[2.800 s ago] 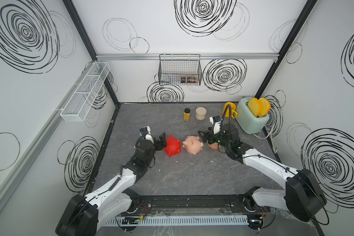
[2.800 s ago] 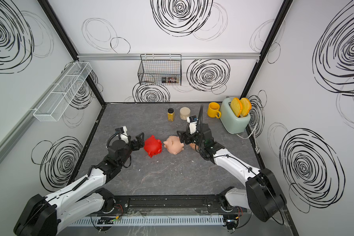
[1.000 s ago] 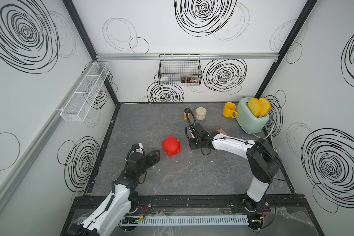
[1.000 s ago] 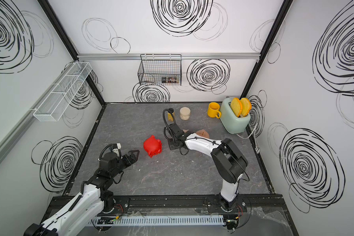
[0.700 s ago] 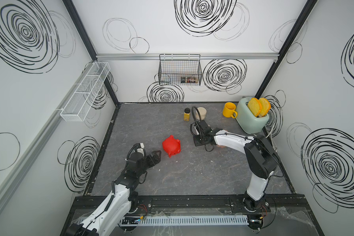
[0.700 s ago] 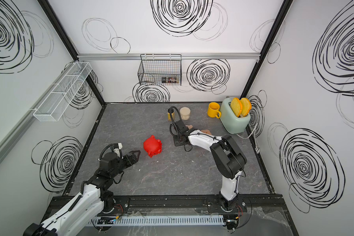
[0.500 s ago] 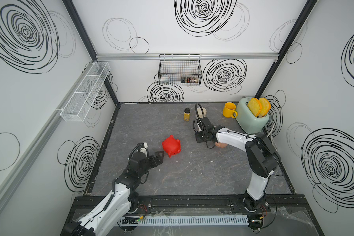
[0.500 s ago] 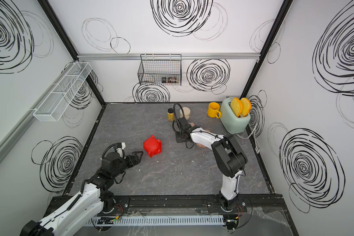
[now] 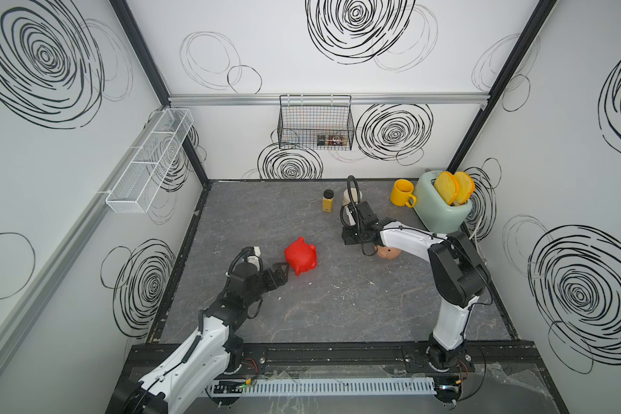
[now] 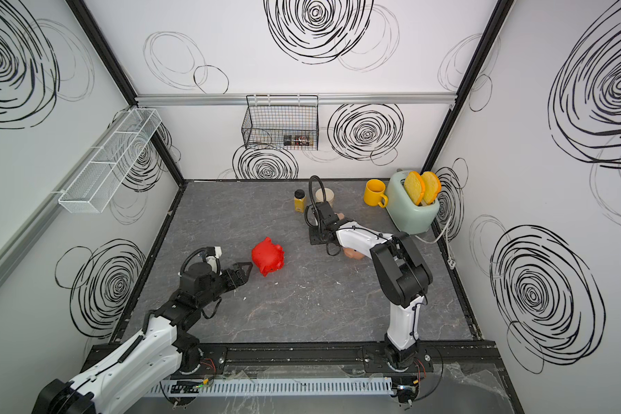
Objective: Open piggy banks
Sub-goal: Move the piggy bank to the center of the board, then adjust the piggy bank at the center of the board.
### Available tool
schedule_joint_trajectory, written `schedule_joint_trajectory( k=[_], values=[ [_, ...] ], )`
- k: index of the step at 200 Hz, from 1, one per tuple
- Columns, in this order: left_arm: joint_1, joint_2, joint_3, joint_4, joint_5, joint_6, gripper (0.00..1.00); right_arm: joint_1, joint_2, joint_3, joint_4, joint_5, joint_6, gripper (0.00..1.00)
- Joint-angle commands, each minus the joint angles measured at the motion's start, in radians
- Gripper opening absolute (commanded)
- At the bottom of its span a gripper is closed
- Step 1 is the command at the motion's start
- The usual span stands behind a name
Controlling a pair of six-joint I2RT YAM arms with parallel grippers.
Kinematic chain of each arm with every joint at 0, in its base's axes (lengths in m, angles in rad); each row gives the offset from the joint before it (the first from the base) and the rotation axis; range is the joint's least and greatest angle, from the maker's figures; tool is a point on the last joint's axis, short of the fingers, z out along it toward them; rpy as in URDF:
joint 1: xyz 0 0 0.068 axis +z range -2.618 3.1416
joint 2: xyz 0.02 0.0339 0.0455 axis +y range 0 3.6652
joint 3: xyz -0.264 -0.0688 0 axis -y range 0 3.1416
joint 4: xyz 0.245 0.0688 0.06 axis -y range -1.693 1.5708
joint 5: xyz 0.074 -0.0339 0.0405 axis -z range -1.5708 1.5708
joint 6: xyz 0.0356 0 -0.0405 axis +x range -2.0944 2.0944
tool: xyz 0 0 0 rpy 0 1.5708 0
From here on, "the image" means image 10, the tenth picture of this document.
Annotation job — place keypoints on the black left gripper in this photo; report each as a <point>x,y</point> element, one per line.
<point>241,279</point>

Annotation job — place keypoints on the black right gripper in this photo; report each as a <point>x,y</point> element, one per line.
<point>312,233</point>

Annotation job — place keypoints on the red piggy bank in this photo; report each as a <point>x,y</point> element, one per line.
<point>268,257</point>

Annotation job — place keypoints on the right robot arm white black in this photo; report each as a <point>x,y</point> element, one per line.
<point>403,274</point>

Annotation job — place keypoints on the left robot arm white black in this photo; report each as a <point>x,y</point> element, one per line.
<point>162,347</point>

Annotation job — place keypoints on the dark pink piggy bank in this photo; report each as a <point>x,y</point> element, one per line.
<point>353,254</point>

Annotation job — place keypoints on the yellow spice jar black lid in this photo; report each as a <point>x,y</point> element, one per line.
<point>299,201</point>

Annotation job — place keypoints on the yellow mug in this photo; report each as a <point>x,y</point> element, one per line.
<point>374,194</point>

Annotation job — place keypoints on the small items in basket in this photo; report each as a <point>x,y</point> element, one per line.
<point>297,141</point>

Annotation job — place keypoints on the mint green toaster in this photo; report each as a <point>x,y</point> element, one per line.
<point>407,217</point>

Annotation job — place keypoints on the yellow toast slice left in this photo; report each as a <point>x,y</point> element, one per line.
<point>414,187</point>

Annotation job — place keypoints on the yellow toast slice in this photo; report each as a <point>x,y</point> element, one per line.
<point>433,187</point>
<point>414,187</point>

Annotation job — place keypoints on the yellow toast slice right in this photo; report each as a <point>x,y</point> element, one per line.
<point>433,187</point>

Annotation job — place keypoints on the black wire basket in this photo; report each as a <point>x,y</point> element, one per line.
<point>264,126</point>

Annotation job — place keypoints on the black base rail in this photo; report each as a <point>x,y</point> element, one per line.
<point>361,357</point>

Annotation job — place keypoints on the white slotted cable duct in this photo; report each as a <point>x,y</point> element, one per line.
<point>275,388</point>

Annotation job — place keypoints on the white wire shelf basket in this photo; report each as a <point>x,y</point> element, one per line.
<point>126,158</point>

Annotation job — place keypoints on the aluminium wall rail back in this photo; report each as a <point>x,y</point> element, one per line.
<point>342,98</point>

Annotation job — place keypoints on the aluminium wall rail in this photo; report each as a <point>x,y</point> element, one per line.
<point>342,98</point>
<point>31,231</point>

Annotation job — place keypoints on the black corner frame post left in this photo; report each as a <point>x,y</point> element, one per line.
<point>96,37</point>

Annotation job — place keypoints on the black corner frame post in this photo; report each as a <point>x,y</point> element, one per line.
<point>488,37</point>
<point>96,37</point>

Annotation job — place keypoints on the aluminium wall rail left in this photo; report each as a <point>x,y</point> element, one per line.
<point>31,231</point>

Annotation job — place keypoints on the black corner frame post right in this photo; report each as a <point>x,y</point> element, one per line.
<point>488,37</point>

